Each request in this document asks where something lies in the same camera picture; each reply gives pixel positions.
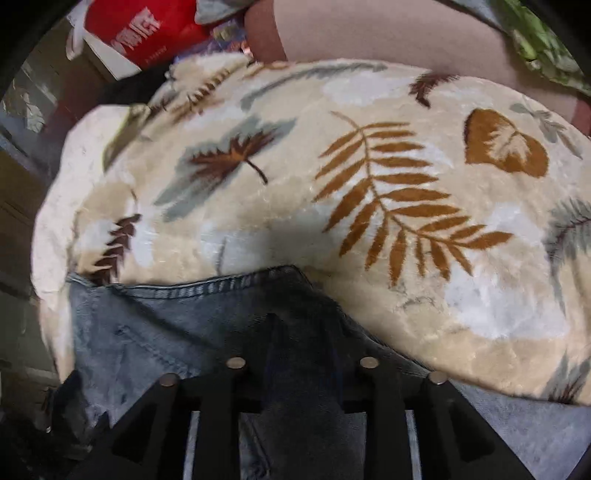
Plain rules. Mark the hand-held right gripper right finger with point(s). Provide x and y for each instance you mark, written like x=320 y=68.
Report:
x=364 y=383

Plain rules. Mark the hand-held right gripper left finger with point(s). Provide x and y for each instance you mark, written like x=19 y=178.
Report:
x=270 y=341

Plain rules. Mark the blue-grey denim pants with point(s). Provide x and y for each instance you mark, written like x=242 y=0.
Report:
x=161 y=332

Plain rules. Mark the cream leaf-print blanket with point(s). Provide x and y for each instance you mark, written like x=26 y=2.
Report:
x=295 y=184

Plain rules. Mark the wooden cabinet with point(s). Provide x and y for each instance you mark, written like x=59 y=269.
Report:
x=18 y=194

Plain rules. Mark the brown and pink sofa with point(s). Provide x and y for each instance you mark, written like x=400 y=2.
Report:
x=397 y=32

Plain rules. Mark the red plastic bag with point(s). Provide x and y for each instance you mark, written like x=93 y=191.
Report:
x=138 y=27

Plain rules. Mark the green patterned pillow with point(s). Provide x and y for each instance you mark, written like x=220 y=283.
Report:
x=535 y=41

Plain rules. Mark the grey patterned cloth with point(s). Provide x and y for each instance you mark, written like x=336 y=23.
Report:
x=475 y=11

